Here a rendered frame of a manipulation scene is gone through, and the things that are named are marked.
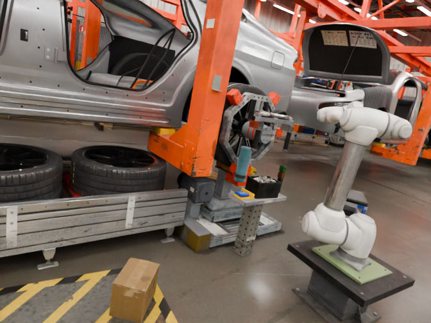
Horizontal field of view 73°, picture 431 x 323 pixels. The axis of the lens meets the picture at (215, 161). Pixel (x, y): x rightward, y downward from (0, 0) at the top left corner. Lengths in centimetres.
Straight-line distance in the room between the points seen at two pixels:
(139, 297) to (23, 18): 157
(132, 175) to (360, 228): 137
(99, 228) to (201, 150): 77
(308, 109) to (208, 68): 314
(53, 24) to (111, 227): 122
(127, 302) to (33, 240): 61
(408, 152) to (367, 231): 383
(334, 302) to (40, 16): 227
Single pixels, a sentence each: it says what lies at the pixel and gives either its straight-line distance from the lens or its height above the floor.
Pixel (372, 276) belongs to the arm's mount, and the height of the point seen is 31.
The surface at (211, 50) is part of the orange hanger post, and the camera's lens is 185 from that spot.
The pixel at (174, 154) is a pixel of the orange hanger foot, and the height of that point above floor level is 61.
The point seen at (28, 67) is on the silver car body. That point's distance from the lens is 202.
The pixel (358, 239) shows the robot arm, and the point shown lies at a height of 48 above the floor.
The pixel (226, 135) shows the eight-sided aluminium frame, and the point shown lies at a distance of 208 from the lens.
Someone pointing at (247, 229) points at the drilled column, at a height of 21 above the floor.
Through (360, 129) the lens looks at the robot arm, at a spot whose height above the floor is 105.
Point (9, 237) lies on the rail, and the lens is 178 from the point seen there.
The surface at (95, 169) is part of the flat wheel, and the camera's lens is 195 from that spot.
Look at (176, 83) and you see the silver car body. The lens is 233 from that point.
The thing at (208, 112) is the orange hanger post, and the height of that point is 95.
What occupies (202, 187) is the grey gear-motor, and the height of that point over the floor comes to 37.
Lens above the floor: 111
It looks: 14 degrees down
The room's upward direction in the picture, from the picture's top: 11 degrees clockwise
